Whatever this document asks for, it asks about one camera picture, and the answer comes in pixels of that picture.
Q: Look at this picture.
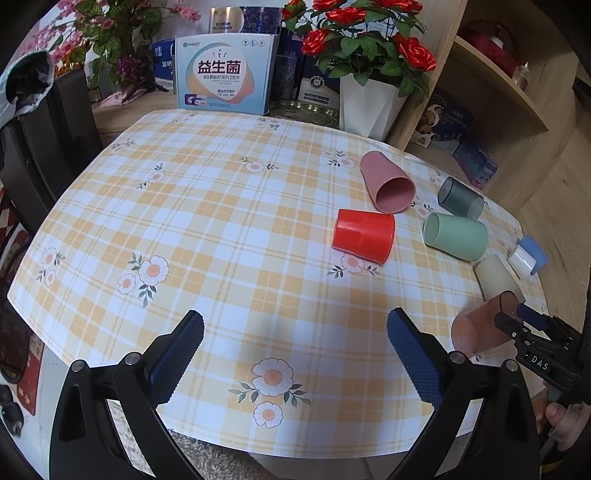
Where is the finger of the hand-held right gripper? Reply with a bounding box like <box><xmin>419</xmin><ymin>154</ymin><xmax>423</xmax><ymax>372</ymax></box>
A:
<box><xmin>495</xmin><ymin>312</ymin><xmax>529</xmax><ymax>344</ymax></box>
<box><xmin>520</xmin><ymin>302</ymin><xmax>548</xmax><ymax>329</ymax></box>

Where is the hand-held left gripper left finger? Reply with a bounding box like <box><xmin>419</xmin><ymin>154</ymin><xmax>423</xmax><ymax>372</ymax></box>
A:
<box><xmin>48</xmin><ymin>310</ymin><xmax>205</xmax><ymax>480</ymax></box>

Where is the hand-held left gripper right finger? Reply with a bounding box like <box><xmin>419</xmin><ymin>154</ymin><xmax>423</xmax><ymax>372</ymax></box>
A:
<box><xmin>387</xmin><ymin>308</ymin><xmax>542</xmax><ymax>480</ymax></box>

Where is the translucent pink cup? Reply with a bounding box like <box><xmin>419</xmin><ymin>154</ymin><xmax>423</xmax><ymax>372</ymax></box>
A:
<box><xmin>451</xmin><ymin>291</ymin><xmax>525</xmax><ymax>356</ymax></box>

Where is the beige cup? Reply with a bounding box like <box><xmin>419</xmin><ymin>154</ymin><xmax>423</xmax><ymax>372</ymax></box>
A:
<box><xmin>475</xmin><ymin>254</ymin><xmax>524</xmax><ymax>303</ymax></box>

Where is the blue cup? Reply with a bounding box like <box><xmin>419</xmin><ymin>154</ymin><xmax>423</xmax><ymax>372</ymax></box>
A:
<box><xmin>519</xmin><ymin>235</ymin><xmax>549</xmax><ymax>275</ymax></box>

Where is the light green cup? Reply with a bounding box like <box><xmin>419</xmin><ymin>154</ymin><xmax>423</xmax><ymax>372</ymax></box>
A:
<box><xmin>422</xmin><ymin>212</ymin><xmax>489</xmax><ymax>263</ymax></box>

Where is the red cup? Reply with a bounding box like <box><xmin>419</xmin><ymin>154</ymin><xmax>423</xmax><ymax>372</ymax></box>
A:
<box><xmin>331</xmin><ymin>209</ymin><xmax>396</xmax><ymax>265</ymax></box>

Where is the translucent dark grey cup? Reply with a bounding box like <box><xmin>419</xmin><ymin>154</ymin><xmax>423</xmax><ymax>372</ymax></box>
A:
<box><xmin>437</xmin><ymin>176</ymin><xmax>485</xmax><ymax>221</ymax></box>

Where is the matte pink cup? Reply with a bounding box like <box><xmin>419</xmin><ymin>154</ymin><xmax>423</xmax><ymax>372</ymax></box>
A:
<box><xmin>359</xmin><ymin>151</ymin><xmax>415</xmax><ymax>214</ymax></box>

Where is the person's right hand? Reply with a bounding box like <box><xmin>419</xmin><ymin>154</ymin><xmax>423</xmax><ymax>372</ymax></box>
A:
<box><xmin>534</xmin><ymin>399</ymin><xmax>591</xmax><ymax>457</ymax></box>

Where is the yellow plaid floral tablecloth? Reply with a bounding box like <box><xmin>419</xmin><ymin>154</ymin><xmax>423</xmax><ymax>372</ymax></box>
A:
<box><xmin>7</xmin><ymin>108</ymin><xmax>548</xmax><ymax>455</ymax></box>

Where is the dark blue purple box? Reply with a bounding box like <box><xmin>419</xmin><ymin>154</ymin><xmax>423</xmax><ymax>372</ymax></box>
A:
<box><xmin>451</xmin><ymin>137</ymin><xmax>499</xmax><ymax>191</ymax></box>

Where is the red patterned rug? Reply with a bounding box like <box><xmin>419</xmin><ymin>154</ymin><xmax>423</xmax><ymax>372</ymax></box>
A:
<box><xmin>0</xmin><ymin>198</ymin><xmax>44</xmax><ymax>416</ymax></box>

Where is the wooden shelf unit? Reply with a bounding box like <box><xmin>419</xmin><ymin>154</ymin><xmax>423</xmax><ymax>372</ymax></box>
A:
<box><xmin>385</xmin><ymin>0</ymin><xmax>591</xmax><ymax>199</ymax></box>

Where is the dark blue illustrated box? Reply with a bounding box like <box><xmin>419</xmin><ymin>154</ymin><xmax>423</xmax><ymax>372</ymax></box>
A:
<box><xmin>414</xmin><ymin>93</ymin><xmax>475</xmax><ymax>149</ymax></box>

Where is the black chair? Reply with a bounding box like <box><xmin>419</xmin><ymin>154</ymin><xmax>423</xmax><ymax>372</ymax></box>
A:
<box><xmin>0</xmin><ymin>69</ymin><xmax>106</xmax><ymax>234</ymax></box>

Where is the white faceted flower pot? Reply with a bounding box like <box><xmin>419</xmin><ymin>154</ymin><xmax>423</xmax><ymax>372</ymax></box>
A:
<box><xmin>339</xmin><ymin>74</ymin><xmax>409</xmax><ymax>140</ymax></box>

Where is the gold round tray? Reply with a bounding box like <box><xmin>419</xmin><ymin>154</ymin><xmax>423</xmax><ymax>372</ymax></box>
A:
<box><xmin>267</xmin><ymin>99</ymin><xmax>343</xmax><ymax>131</ymax></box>

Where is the red basket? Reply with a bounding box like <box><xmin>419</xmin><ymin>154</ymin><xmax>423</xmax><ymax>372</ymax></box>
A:
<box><xmin>457</xmin><ymin>21</ymin><xmax>519</xmax><ymax>78</ymax></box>

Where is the light blue printed box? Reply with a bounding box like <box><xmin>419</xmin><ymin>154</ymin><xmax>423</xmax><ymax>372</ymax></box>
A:
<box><xmin>174</xmin><ymin>34</ymin><xmax>281</xmax><ymax>116</ymax></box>

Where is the dark blue emblem box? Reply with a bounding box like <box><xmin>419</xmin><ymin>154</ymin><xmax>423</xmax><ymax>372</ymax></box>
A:
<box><xmin>298</xmin><ymin>69</ymin><xmax>343</xmax><ymax>110</ymax></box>

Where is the dark blue white box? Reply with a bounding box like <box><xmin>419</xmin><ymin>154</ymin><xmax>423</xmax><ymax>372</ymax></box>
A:
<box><xmin>151</xmin><ymin>39</ymin><xmax>178</xmax><ymax>85</ymax></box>

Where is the grey jacket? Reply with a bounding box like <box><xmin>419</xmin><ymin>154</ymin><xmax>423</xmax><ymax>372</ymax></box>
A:
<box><xmin>0</xmin><ymin>50</ymin><xmax>57</xmax><ymax>136</ymax></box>

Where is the red rose bouquet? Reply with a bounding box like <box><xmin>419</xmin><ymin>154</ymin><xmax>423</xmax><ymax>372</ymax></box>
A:
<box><xmin>281</xmin><ymin>0</ymin><xmax>438</xmax><ymax>110</ymax></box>

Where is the pink artificial flower plant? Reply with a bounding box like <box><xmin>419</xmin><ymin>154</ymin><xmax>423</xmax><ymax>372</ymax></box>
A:
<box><xmin>46</xmin><ymin>0</ymin><xmax>177</xmax><ymax>88</ymax></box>

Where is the silver gold box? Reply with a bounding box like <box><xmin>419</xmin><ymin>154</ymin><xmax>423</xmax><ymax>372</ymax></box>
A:
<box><xmin>210</xmin><ymin>7</ymin><xmax>245</xmax><ymax>36</ymax></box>

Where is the dark blue patterned box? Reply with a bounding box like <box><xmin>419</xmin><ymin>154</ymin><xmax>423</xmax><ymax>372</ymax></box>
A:
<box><xmin>242</xmin><ymin>6</ymin><xmax>283</xmax><ymax>38</ymax></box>

